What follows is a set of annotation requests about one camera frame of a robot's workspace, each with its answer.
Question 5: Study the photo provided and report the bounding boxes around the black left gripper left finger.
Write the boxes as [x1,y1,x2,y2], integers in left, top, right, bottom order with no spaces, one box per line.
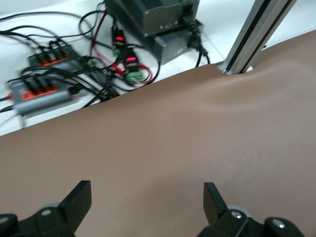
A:
[0,180,93,237]

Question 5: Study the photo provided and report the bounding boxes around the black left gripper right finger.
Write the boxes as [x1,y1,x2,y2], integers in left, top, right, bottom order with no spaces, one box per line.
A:
[197,182,306,237]

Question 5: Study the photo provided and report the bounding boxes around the brown table mat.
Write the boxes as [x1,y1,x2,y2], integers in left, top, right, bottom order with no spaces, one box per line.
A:
[0,31,316,237]

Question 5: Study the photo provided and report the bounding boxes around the grey orange usb hub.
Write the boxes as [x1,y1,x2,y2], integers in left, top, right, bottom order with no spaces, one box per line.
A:
[6,75,75,117]
[27,39,75,72]

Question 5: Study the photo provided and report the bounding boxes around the dark grey metal box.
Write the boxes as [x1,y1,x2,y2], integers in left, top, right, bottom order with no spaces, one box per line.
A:
[144,19,206,65]

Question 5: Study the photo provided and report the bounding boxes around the grey ribbed metal box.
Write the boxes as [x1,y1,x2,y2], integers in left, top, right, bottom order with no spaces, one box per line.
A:
[105,0,201,38]

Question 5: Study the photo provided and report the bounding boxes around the tangled black cables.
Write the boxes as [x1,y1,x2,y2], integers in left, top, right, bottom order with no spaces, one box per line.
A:
[0,0,161,129]

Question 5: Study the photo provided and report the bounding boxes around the red cable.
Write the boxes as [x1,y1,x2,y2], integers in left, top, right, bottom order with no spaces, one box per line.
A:
[91,9,153,84]

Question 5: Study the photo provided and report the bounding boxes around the aluminium profile post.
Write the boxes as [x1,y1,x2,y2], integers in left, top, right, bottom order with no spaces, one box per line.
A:
[217,0,299,75]

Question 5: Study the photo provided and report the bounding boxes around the black power cord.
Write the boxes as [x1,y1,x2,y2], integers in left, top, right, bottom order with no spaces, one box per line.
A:
[181,13,211,69]

